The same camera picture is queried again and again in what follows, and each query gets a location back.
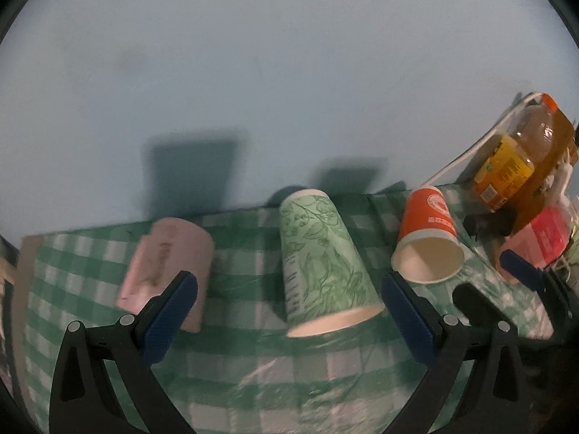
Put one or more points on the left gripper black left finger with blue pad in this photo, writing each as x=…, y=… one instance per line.
x=82, y=396

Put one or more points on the green white checkered tablecloth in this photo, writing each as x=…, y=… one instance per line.
x=241, y=373

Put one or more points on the orange paper cup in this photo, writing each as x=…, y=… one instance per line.
x=428, y=250

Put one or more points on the brown wooden board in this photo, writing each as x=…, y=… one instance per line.
x=548, y=138

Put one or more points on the white charger plugs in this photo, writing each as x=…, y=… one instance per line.
x=557, y=194

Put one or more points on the amber drink bottle orange cap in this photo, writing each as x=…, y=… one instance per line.
x=508, y=166

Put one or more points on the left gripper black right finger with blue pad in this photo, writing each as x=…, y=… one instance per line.
x=495, y=398

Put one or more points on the pink drink bottle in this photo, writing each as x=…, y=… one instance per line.
x=542, y=241

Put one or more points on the pink plastic mug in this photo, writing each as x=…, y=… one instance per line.
x=172, y=245

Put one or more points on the green leaf paper cup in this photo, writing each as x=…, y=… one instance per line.
x=326, y=285

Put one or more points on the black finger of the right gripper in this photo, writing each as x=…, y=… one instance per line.
x=558, y=299
x=481, y=312

